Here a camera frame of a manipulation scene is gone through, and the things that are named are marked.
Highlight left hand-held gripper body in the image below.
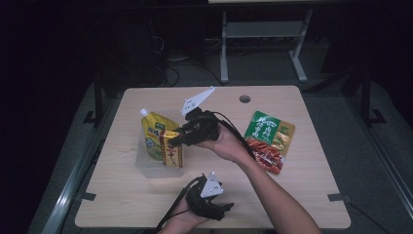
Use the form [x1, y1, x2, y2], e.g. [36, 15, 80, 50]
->
[185, 172, 228, 222]

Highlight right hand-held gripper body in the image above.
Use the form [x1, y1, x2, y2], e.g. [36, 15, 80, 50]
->
[179, 86, 222, 147]

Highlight red and gold box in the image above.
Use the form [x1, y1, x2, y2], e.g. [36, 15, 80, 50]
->
[158, 130, 185, 170]

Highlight yellow spout pouch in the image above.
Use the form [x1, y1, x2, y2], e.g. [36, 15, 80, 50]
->
[139, 108, 180, 162]

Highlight clear plastic container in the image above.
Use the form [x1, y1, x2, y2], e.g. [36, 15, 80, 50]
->
[134, 109, 189, 179]

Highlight person's left hand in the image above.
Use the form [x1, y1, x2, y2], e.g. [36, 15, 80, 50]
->
[167, 196, 211, 230]

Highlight person's right hand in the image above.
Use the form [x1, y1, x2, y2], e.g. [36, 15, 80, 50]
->
[194, 122, 251, 164]

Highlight green and red snack packet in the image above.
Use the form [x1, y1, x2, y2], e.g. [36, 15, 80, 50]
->
[244, 110, 296, 176]

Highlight black metal stand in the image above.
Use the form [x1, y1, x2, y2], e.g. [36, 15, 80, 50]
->
[83, 72, 105, 128]
[357, 67, 388, 126]

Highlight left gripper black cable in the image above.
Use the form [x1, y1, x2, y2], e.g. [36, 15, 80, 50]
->
[155, 175, 204, 234]

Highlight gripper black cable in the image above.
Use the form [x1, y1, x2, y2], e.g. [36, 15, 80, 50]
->
[155, 175, 204, 234]
[212, 111, 257, 161]

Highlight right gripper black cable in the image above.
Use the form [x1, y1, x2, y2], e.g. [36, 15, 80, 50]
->
[212, 111, 257, 161]

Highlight black floor cables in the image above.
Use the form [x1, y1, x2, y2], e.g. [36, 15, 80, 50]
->
[155, 35, 225, 88]

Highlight grey table bracket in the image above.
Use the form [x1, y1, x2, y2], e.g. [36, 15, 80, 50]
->
[327, 193, 354, 203]
[77, 192, 97, 202]

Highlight white metal desk frame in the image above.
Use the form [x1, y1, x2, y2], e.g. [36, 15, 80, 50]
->
[219, 9, 315, 84]

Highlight aluminium rail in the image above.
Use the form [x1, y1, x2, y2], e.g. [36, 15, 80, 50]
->
[41, 139, 108, 234]
[344, 94, 413, 209]

